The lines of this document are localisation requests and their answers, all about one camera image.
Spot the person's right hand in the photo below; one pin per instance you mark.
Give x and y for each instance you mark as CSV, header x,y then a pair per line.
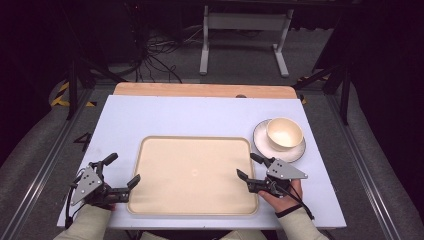
x,y
283,201

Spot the black wristband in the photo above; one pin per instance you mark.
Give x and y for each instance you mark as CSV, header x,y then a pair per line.
x,y
287,210

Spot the person's left hand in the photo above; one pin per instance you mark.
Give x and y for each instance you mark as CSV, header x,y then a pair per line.
x,y
108,206

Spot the white round plate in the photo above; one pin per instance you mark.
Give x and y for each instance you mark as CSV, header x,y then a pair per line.
x,y
261,143

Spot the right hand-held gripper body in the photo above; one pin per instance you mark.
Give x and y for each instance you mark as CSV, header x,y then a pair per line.
x,y
283,170

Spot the yellow black floor tape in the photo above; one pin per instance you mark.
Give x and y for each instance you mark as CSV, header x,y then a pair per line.
x,y
59,99

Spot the beige plastic tray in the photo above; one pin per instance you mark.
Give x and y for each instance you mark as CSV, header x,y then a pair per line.
x,y
193,173

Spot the aluminium floor rail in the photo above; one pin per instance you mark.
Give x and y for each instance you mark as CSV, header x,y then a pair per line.
x,y
370,180
36,180

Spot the pale table cover board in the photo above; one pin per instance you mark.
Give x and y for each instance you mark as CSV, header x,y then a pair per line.
x,y
200,115

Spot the white metal stand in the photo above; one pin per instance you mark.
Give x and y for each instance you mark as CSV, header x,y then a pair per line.
x,y
204,50

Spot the black tripod stand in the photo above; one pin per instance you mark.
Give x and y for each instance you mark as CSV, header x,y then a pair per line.
x,y
72,90
345,96

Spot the cream bowl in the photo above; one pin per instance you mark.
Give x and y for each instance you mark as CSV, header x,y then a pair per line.
x,y
284,133

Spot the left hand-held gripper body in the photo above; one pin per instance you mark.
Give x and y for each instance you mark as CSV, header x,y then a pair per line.
x,y
86,185

